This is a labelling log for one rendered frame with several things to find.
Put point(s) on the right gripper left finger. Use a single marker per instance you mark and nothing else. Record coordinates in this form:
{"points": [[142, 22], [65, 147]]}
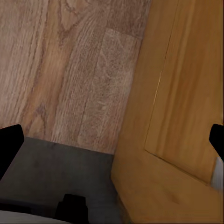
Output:
{"points": [[11, 139]]}

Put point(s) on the door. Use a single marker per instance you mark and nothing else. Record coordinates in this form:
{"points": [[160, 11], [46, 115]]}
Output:
{"points": [[165, 169]]}

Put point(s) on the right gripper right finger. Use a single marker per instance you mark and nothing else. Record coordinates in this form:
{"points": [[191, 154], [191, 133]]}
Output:
{"points": [[217, 139]]}

